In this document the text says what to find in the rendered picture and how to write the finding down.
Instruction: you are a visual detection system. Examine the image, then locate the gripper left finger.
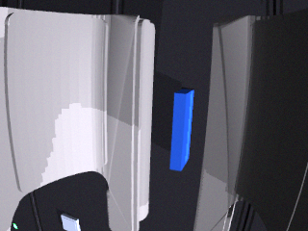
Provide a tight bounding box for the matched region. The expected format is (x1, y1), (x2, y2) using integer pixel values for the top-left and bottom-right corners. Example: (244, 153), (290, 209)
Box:
(0, 7), (155, 231)

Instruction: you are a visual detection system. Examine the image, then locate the black server rack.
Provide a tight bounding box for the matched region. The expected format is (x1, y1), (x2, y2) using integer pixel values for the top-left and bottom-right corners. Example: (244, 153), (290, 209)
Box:
(0, 0), (308, 231)

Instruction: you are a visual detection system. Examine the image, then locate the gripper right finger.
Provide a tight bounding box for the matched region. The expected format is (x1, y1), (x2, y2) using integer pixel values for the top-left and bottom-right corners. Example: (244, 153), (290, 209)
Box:
(193, 8), (308, 231)

